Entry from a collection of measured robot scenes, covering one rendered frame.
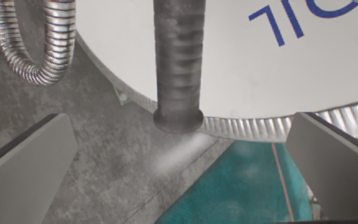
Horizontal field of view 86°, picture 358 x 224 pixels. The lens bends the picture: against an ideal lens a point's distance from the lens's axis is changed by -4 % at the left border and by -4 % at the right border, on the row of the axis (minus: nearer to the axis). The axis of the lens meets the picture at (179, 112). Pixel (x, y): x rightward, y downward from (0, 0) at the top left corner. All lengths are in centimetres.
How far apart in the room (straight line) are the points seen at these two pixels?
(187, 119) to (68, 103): 83
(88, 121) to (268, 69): 81
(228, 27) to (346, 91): 17
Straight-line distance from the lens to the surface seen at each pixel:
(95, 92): 99
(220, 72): 33
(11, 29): 23
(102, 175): 101
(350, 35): 27
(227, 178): 162
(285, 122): 32
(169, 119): 15
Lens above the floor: 93
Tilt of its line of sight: 49 degrees down
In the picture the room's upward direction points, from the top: 84 degrees clockwise
